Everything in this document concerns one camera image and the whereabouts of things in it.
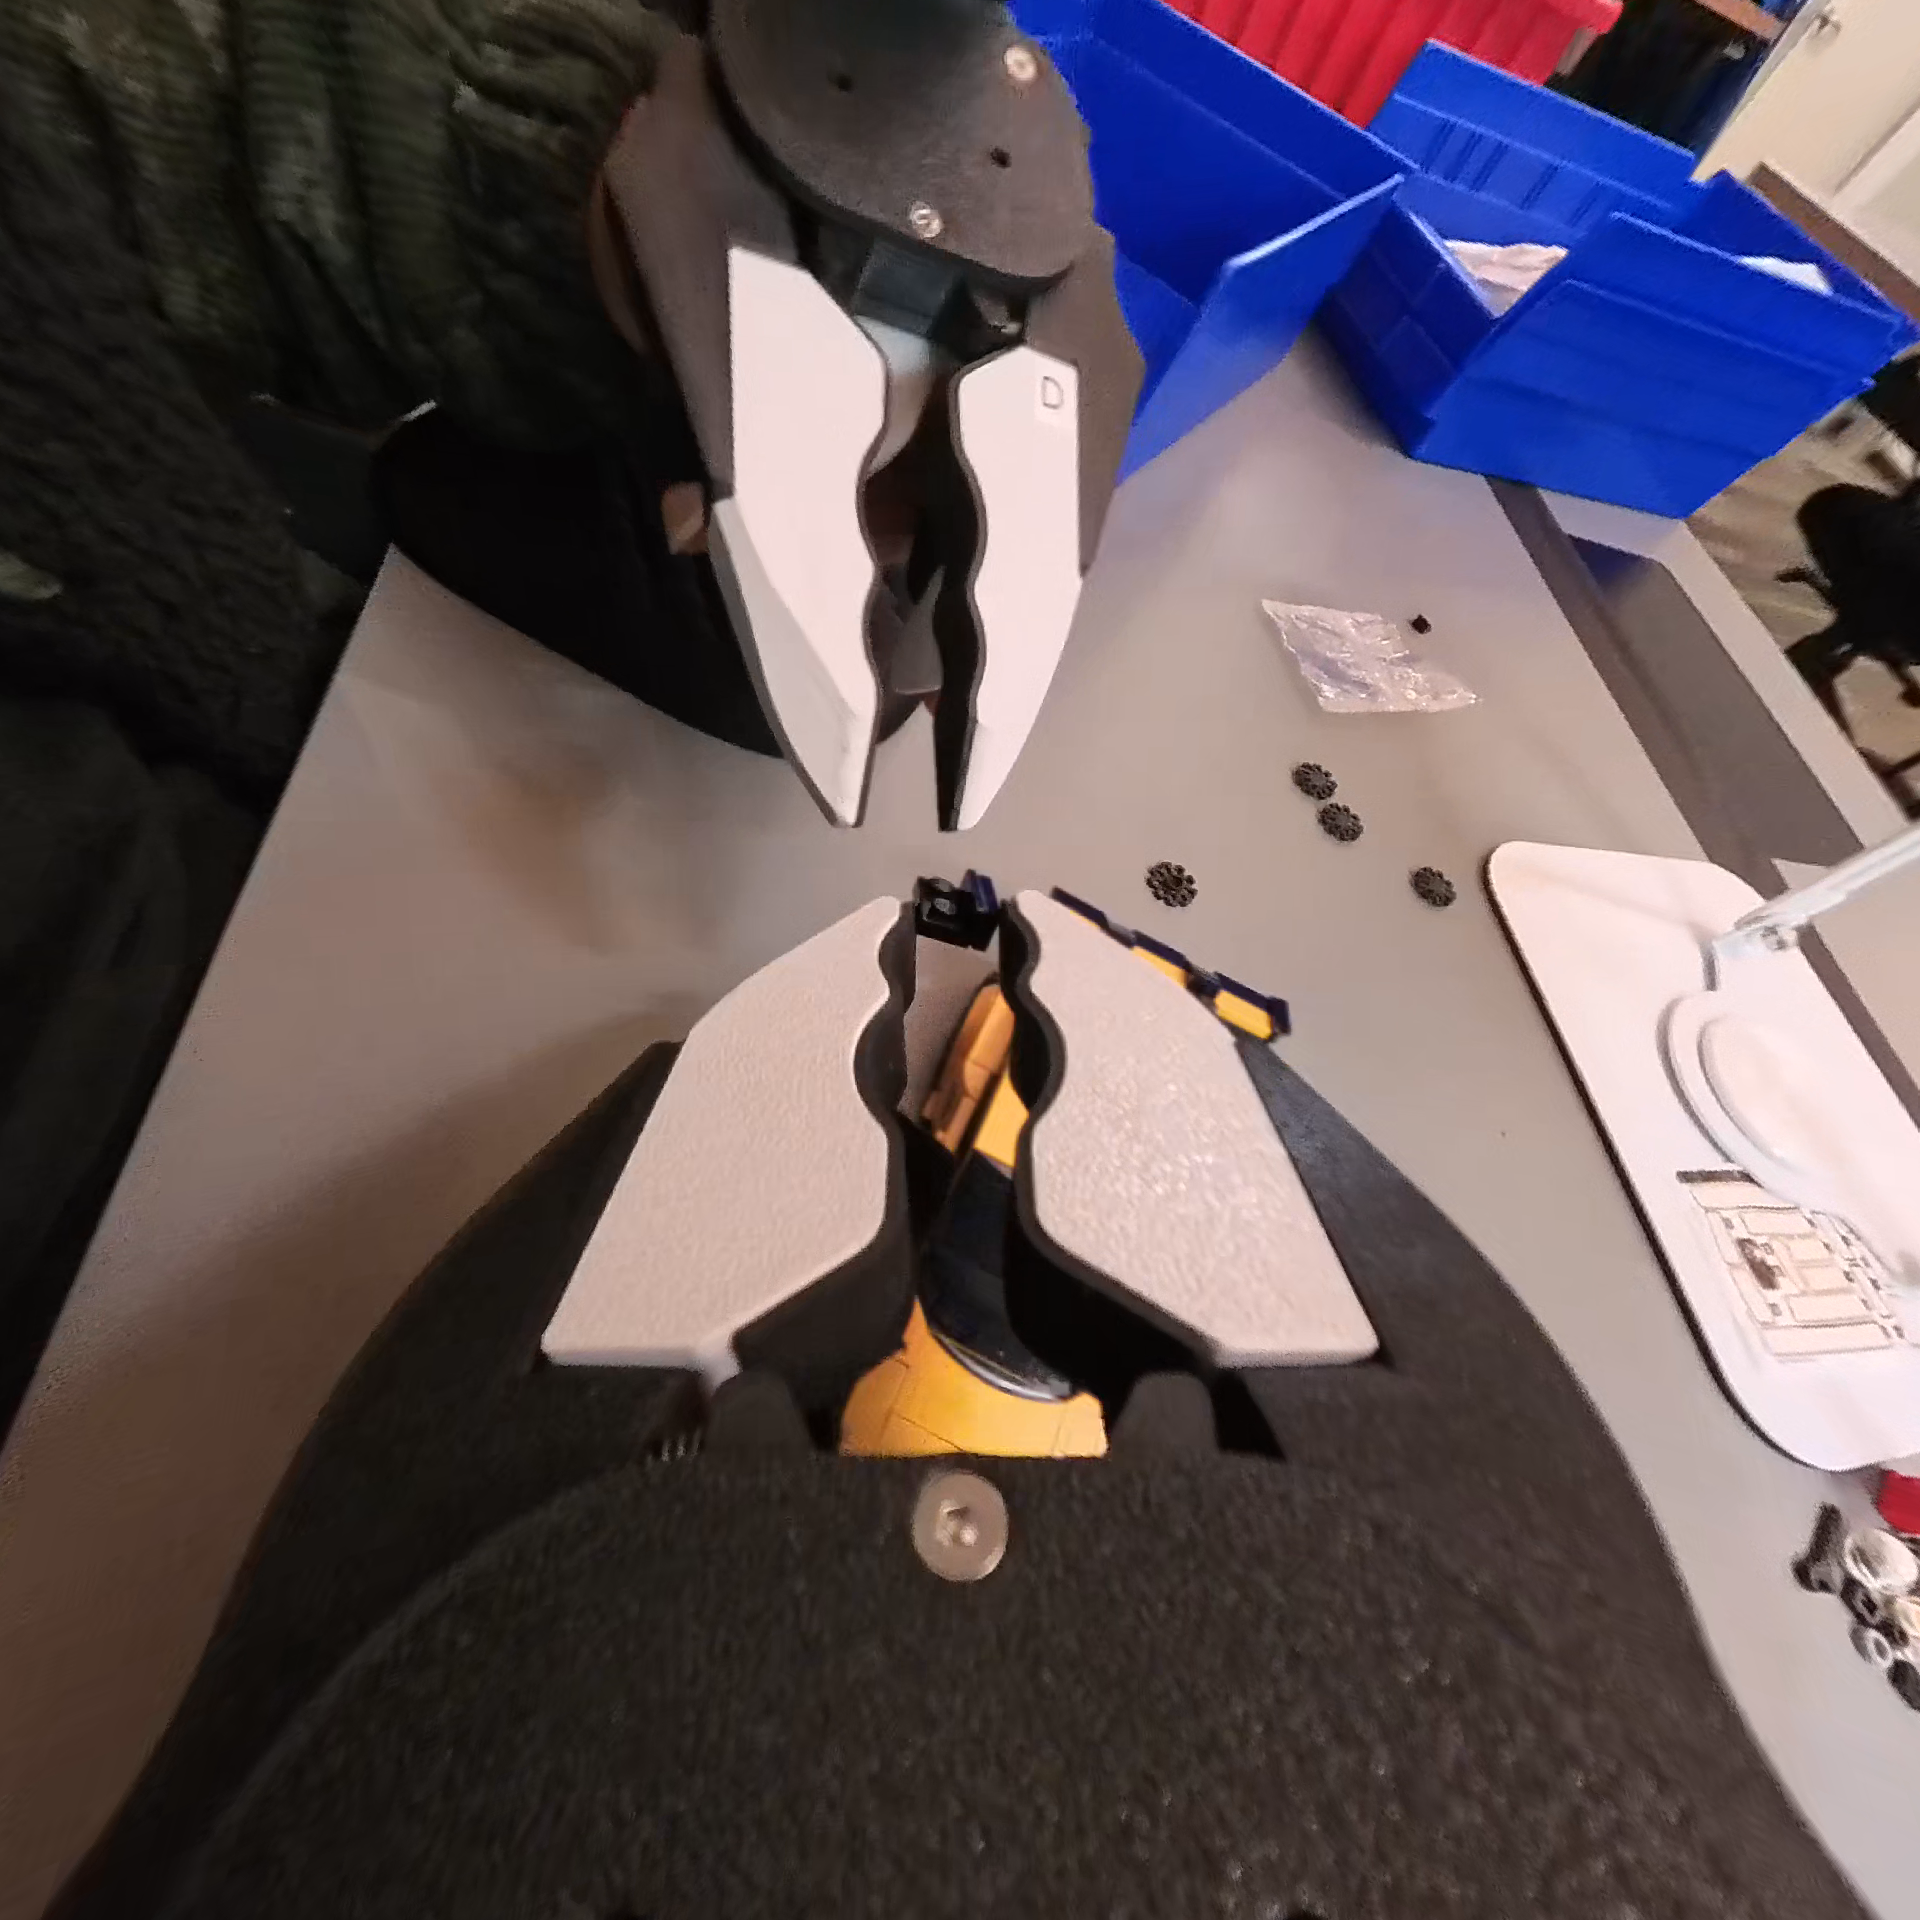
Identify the red plastic storage bin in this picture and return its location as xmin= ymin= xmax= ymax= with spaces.
xmin=1170 ymin=0 xmax=1623 ymax=128

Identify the pile of small lego parts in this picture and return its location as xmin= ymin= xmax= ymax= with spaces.
xmin=1792 ymin=1504 xmax=1920 ymax=1712

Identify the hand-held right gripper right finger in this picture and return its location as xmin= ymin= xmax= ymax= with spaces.
xmin=997 ymin=888 xmax=1381 ymax=1374

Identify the yellow lego car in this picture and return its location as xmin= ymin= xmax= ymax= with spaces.
xmin=838 ymin=882 xmax=1294 ymax=1461

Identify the clear plastic bag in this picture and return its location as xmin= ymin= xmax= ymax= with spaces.
xmin=1259 ymin=597 xmax=1479 ymax=718

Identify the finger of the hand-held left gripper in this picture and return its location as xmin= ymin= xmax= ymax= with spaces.
xmin=928 ymin=349 xmax=1088 ymax=835
xmin=705 ymin=243 xmax=907 ymax=830

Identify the lego sticker sheet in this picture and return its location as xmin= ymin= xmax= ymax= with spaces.
xmin=1677 ymin=1166 xmax=1914 ymax=1364

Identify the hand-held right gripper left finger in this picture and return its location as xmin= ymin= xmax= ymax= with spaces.
xmin=537 ymin=895 xmax=924 ymax=1379

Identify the white desk stand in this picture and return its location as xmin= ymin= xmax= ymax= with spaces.
xmin=1485 ymin=817 xmax=1920 ymax=1471

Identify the black lego slope brick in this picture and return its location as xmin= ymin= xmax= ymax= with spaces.
xmin=911 ymin=871 xmax=1004 ymax=950

